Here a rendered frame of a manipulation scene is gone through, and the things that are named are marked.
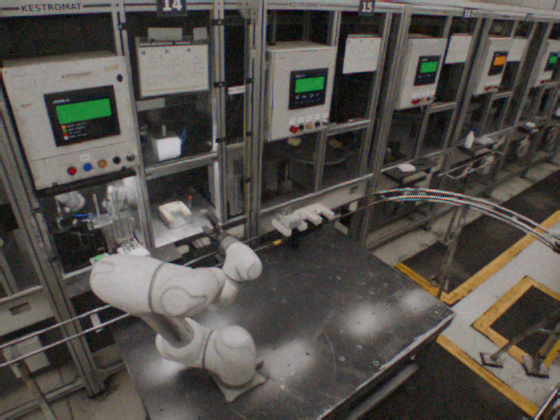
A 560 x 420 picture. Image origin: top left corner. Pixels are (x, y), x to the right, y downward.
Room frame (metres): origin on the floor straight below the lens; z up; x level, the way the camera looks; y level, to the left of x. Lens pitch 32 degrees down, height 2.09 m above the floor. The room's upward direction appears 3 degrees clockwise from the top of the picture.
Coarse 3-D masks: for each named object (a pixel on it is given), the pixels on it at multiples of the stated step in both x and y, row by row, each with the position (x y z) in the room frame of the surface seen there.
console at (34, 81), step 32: (32, 64) 1.33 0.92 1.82; (64, 64) 1.32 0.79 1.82; (96, 64) 1.39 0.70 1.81; (32, 96) 1.24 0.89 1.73; (64, 96) 1.29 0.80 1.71; (128, 96) 1.45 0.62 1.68; (32, 128) 1.22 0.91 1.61; (128, 128) 1.44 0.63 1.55; (32, 160) 1.21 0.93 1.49; (64, 160) 1.27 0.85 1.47; (96, 160) 1.35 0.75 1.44; (128, 160) 1.42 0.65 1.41
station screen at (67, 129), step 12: (84, 96) 1.33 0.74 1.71; (96, 96) 1.35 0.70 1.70; (108, 96) 1.38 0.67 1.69; (84, 120) 1.32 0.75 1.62; (96, 120) 1.34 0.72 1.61; (108, 120) 1.37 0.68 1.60; (60, 132) 1.26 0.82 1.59; (72, 132) 1.28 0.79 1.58; (84, 132) 1.31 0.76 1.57; (96, 132) 1.34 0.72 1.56; (108, 132) 1.37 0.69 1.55
